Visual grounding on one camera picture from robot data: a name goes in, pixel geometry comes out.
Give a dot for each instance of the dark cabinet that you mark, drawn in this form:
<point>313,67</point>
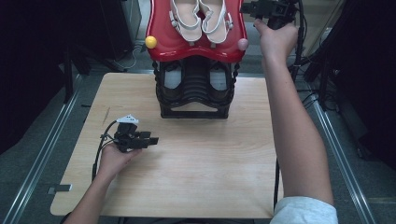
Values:
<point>120,28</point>

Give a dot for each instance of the red and black shoe rack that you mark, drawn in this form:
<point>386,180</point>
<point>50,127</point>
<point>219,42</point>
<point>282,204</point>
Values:
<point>196,81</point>

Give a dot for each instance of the pink jewelled slingback shoe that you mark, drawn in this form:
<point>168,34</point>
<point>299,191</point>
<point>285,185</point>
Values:
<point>216,23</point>
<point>186,18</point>

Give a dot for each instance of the grey metal table bracket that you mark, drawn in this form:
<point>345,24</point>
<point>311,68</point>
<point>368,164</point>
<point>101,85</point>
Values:
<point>59,188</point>

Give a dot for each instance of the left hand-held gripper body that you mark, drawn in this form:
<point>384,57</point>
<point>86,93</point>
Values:
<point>127,138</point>

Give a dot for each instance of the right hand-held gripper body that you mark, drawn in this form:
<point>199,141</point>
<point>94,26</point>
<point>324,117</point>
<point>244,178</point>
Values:
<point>281,12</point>

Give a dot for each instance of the person's right hand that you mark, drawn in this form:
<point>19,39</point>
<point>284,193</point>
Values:
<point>277,43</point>

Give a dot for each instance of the person's left hand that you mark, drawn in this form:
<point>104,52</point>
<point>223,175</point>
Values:
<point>115,160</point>

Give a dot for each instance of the black metal stand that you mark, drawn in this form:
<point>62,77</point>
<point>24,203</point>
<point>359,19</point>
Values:
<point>68,77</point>

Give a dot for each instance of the aluminium floor rail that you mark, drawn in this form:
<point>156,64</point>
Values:
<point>40,155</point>
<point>342,161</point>

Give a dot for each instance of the black leather lace-up shoe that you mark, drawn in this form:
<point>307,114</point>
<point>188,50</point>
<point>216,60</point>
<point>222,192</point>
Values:
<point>172,88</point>

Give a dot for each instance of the black rack base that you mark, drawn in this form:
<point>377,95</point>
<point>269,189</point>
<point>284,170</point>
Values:
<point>219,90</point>

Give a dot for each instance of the person's white sleeve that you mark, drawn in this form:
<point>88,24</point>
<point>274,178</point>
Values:
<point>303,211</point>

